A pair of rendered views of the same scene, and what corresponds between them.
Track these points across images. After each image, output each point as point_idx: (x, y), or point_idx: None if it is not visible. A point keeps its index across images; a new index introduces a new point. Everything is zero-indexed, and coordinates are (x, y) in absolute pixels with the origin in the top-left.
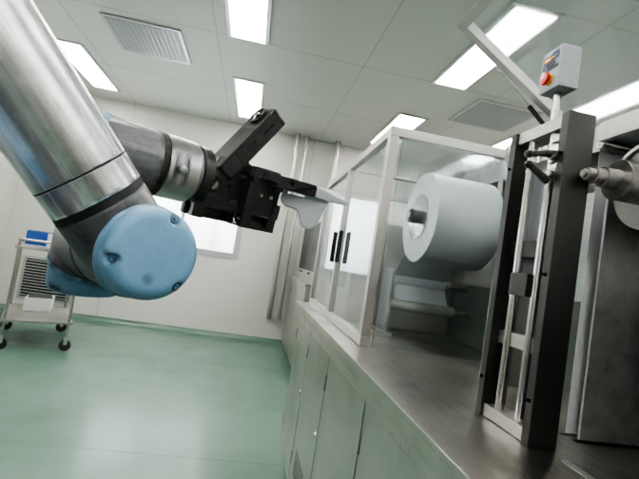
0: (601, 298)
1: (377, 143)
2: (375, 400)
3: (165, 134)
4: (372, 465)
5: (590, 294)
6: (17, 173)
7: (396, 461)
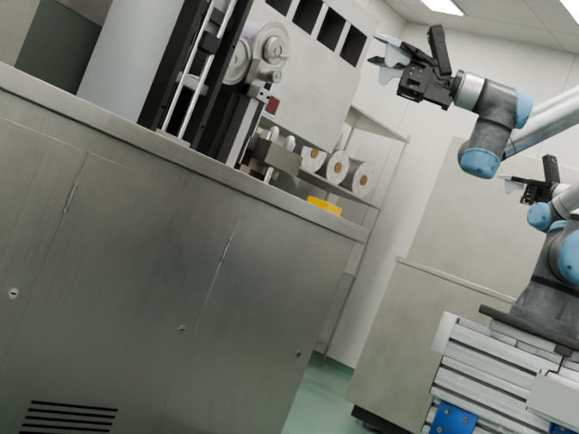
0: None
1: None
2: (158, 152)
3: (483, 83)
4: (109, 213)
5: (167, 31)
6: (522, 151)
7: (164, 197)
